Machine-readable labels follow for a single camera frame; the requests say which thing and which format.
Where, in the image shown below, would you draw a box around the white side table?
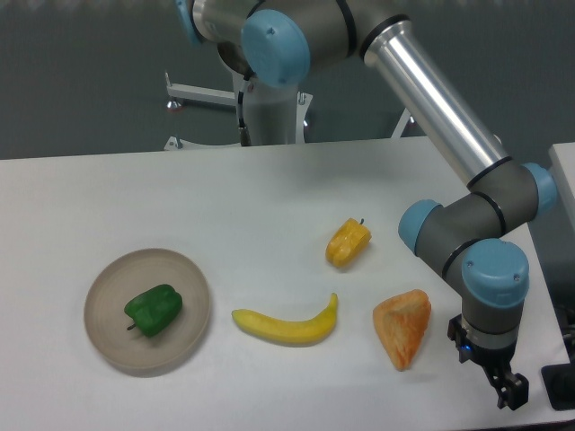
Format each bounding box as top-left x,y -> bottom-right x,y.
549,143 -> 575,207

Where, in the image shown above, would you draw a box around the yellow bell pepper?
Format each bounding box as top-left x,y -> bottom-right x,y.
325,218 -> 372,268

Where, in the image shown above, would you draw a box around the orange bread slice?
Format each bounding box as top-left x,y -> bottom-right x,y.
372,289 -> 431,371

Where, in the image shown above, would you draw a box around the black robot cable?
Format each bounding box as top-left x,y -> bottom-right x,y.
236,71 -> 252,147

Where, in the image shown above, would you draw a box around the beige round plate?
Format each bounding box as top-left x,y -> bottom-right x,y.
84,249 -> 211,375

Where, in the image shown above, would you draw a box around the black device at right edge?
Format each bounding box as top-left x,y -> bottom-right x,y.
541,303 -> 574,411

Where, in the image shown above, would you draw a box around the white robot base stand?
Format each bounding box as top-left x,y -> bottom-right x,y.
163,71 -> 414,152

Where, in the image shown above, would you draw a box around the green bell pepper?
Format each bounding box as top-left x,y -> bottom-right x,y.
124,284 -> 183,338

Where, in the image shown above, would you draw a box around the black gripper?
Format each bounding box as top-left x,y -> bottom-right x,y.
447,314 -> 529,410

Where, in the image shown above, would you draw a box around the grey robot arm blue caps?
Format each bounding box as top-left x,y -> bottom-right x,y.
175,1 -> 557,409

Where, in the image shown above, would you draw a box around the yellow banana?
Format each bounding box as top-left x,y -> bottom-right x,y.
231,293 -> 339,346

